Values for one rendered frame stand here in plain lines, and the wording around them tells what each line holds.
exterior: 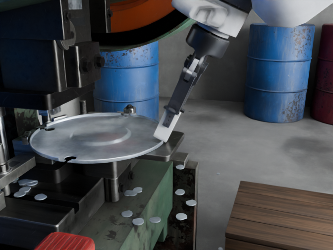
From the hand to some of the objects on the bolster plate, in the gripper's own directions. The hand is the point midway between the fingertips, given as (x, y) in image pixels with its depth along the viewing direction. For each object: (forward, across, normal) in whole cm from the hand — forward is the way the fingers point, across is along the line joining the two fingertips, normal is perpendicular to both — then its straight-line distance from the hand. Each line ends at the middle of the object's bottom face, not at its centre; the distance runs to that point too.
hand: (166, 124), depth 71 cm
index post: (+16, +18, +8) cm, 26 cm away
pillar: (+22, -7, +28) cm, 36 cm away
